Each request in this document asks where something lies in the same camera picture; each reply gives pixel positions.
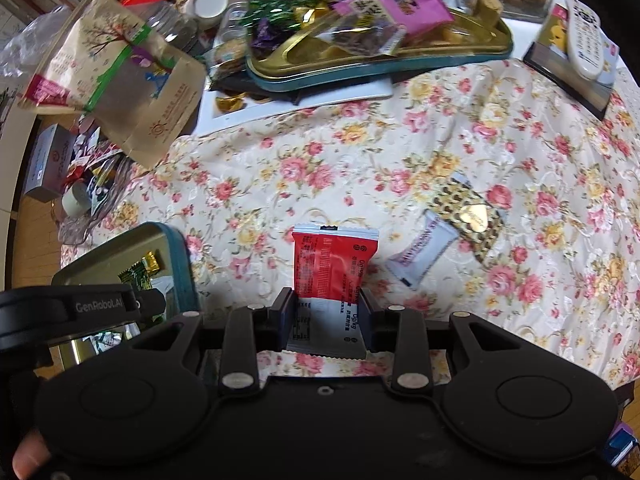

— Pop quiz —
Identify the large brown paper snack bag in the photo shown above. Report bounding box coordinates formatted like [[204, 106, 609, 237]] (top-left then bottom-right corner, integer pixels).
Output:
[[16, 0, 207, 172]]

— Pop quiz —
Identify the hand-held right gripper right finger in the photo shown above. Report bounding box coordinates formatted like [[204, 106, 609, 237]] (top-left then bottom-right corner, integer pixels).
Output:
[[360, 289, 522, 396]]

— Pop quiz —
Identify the white rectangular tray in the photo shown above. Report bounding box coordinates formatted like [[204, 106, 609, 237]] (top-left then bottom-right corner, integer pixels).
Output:
[[191, 74, 397, 137]]

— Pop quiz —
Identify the white remote control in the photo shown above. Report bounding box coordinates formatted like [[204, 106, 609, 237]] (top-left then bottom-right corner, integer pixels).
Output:
[[564, 0, 609, 82]]

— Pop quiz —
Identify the gold foil chocolate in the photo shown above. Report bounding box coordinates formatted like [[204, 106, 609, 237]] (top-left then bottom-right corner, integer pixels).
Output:
[[214, 91, 247, 112]]

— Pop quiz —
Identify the teal metal tin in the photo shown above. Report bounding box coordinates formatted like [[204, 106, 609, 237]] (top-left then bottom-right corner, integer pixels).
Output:
[[51, 221, 200, 367]]

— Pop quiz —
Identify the grey cardboard box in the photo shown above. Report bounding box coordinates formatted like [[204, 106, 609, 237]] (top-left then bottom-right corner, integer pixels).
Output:
[[21, 124, 77, 204]]

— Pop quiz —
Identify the clear glass plate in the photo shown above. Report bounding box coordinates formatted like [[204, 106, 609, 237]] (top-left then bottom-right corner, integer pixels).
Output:
[[56, 149, 137, 247]]

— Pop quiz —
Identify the pile of foil wrapped candies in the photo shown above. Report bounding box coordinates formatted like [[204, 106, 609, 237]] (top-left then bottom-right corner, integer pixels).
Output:
[[247, 0, 351, 58]]

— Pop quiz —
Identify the person's left hand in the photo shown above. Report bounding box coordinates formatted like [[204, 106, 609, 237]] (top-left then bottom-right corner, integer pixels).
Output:
[[12, 430, 52, 480]]

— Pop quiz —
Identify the dark edged picture book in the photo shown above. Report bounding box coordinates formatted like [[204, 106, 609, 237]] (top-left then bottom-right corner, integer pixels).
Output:
[[521, 4, 622, 122]]

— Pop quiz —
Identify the gold candy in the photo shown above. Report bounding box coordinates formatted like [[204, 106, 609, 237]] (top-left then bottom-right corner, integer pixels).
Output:
[[139, 251, 164, 277]]

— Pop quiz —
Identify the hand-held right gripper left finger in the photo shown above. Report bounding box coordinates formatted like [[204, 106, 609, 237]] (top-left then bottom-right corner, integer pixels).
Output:
[[129, 287, 301, 395]]

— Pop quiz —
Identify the white printed snack packet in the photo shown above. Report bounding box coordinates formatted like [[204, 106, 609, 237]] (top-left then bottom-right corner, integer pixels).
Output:
[[384, 209, 459, 289]]

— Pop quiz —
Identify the grey glass jar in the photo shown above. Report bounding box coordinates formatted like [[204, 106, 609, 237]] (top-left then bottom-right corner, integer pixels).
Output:
[[144, 1, 199, 54]]

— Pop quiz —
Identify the clear packet of dark snacks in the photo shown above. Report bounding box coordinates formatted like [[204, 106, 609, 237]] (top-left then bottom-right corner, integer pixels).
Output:
[[314, 9, 407, 57]]

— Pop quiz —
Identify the teal gold candy tray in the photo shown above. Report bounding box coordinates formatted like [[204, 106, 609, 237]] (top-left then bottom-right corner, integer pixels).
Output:
[[244, 9, 514, 94]]

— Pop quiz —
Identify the clear jar of biscuits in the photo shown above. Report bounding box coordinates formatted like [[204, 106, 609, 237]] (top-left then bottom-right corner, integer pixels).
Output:
[[206, 1, 252, 80]]

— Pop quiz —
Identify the pink snack packet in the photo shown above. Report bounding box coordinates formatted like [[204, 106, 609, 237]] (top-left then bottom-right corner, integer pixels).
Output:
[[331, 0, 454, 49]]

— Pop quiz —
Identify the floral tablecloth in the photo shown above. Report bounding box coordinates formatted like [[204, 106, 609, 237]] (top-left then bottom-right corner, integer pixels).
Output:
[[59, 54, 640, 392]]

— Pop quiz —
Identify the clear plastic bag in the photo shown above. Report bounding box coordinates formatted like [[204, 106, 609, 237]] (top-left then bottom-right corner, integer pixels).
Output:
[[0, 6, 72, 82]]

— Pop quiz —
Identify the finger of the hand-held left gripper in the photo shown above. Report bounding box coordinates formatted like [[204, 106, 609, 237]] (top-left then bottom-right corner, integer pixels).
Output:
[[137, 288, 167, 322]]

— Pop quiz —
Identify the gold black patterned packet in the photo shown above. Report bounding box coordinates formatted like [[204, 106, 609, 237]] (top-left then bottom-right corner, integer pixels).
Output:
[[431, 171, 504, 264]]

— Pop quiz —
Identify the red white snack packet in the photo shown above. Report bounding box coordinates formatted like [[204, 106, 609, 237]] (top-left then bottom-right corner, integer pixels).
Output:
[[286, 224, 382, 362]]

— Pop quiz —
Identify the small white paper cup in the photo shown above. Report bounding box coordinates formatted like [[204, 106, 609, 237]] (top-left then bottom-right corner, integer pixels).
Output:
[[61, 181, 94, 219]]

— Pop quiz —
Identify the blue purple box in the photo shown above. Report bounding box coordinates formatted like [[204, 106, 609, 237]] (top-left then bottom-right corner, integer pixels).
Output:
[[601, 421, 640, 474]]

